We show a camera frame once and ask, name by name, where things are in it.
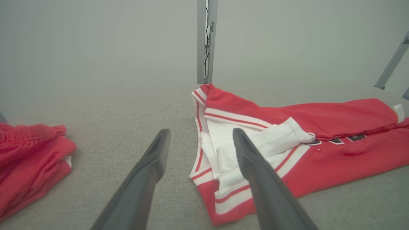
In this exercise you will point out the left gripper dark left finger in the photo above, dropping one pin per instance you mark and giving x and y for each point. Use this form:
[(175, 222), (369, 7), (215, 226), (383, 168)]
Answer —
[(134, 198)]

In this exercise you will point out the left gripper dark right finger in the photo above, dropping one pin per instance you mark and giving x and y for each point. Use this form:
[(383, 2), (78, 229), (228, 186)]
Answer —
[(271, 201)]

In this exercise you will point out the red basketball jersey white sleeves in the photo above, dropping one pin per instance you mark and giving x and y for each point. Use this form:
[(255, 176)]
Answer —
[(335, 159)]

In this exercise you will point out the red mesh shorts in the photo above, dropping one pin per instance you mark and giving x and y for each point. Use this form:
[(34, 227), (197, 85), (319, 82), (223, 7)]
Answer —
[(28, 166)]

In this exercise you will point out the grey frame post cylinder feet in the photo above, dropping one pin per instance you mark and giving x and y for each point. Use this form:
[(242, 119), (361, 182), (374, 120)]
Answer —
[(201, 41)]

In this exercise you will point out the grey metal frame post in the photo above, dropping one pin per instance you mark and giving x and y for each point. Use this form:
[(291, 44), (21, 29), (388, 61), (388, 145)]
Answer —
[(391, 62)]

